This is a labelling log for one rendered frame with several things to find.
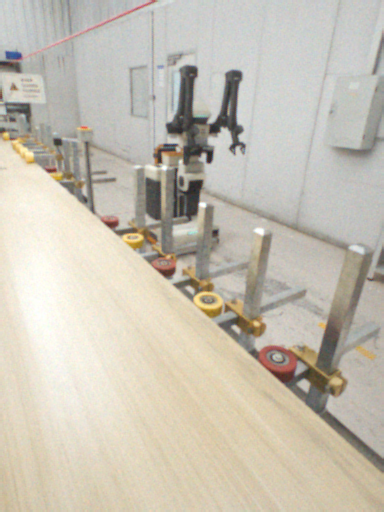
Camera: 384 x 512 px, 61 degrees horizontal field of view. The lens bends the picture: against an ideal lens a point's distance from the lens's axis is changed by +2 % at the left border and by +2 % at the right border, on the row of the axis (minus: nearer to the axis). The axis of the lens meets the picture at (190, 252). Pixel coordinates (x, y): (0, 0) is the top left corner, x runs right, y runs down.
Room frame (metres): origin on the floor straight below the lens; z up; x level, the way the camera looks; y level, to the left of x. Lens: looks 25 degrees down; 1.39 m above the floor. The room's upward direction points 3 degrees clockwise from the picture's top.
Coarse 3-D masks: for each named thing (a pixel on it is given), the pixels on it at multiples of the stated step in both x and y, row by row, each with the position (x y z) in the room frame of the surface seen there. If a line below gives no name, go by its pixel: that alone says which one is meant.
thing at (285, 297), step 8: (296, 288) 0.96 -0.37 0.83; (304, 288) 0.96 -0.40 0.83; (272, 296) 0.90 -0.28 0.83; (280, 296) 0.90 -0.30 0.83; (288, 296) 0.91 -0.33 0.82; (296, 296) 0.93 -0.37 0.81; (264, 304) 0.85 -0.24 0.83; (272, 304) 0.87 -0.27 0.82; (280, 304) 0.89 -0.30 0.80; (232, 312) 0.80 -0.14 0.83; (264, 312) 0.85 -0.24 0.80; (216, 320) 0.76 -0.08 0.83; (224, 320) 0.76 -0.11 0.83; (232, 320) 0.77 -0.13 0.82; (224, 328) 0.76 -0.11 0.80
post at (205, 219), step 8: (200, 208) 0.98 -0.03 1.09; (208, 208) 0.97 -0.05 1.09; (200, 216) 0.98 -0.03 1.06; (208, 216) 0.97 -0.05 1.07; (200, 224) 0.98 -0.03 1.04; (208, 224) 0.97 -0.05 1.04; (200, 232) 0.97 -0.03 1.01; (208, 232) 0.97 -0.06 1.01; (200, 240) 0.97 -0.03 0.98; (208, 240) 0.97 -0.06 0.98; (200, 248) 0.97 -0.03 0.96; (208, 248) 0.97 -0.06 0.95; (200, 256) 0.97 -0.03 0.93; (208, 256) 0.98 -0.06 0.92; (200, 264) 0.96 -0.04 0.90; (208, 264) 0.98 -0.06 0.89; (200, 272) 0.96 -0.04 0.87; (208, 272) 0.98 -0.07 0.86
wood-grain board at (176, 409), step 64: (0, 192) 1.70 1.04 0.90; (64, 192) 1.76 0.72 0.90; (0, 256) 0.95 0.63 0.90; (64, 256) 0.97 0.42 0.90; (128, 256) 0.99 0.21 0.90; (0, 320) 0.62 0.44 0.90; (64, 320) 0.63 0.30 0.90; (128, 320) 0.64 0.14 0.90; (192, 320) 0.65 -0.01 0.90; (0, 384) 0.43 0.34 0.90; (64, 384) 0.44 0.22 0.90; (128, 384) 0.45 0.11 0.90; (192, 384) 0.45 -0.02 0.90; (256, 384) 0.46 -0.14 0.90; (0, 448) 0.31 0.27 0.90; (64, 448) 0.32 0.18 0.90; (128, 448) 0.32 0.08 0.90; (192, 448) 0.33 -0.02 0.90; (256, 448) 0.33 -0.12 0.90; (320, 448) 0.34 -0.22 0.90
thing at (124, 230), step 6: (150, 222) 1.48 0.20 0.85; (156, 222) 1.48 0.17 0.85; (174, 222) 1.53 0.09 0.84; (180, 222) 1.55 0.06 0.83; (186, 222) 1.57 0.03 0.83; (114, 228) 1.37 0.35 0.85; (120, 228) 1.38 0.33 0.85; (126, 228) 1.39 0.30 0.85; (132, 228) 1.40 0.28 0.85; (150, 228) 1.45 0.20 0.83; (156, 228) 1.47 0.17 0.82; (120, 234) 1.37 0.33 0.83; (126, 234) 1.38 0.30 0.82
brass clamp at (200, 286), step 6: (186, 270) 1.03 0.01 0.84; (192, 270) 1.03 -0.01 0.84; (192, 276) 0.99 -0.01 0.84; (192, 282) 0.99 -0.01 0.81; (198, 282) 0.96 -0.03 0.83; (204, 282) 0.95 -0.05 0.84; (210, 282) 0.95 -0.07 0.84; (192, 288) 0.98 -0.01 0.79; (198, 288) 0.94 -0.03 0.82; (204, 288) 0.94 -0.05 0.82; (210, 288) 0.95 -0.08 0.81
